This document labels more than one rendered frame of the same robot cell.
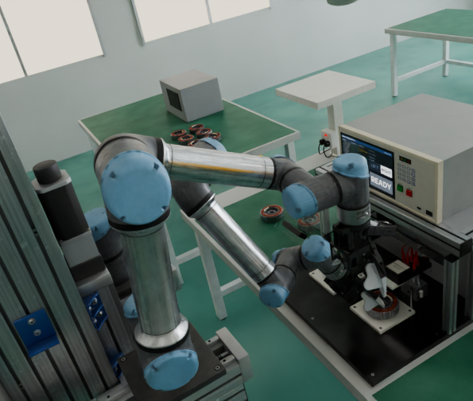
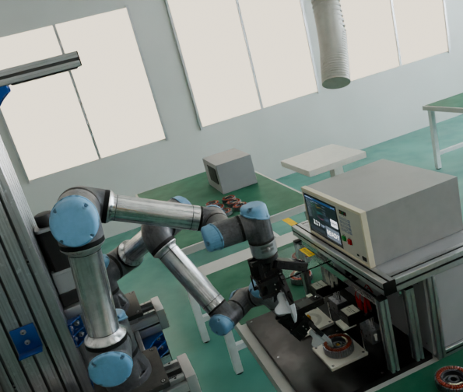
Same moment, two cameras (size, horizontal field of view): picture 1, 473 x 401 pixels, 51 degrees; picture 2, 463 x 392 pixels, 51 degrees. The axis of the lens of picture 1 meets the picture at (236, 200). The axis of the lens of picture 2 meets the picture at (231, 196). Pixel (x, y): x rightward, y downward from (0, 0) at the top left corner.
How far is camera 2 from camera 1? 0.51 m
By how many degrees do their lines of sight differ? 14
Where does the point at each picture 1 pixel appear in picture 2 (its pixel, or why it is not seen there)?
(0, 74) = (78, 157)
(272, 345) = not seen: outside the picture
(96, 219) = not seen: hidden behind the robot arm
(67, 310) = (51, 327)
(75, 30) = (142, 119)
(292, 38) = (341, 118)
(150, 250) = (86, 268)
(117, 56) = (177, 140)
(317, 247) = not seen: hidden behind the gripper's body
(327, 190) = (231, 229)
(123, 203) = (61, 230)
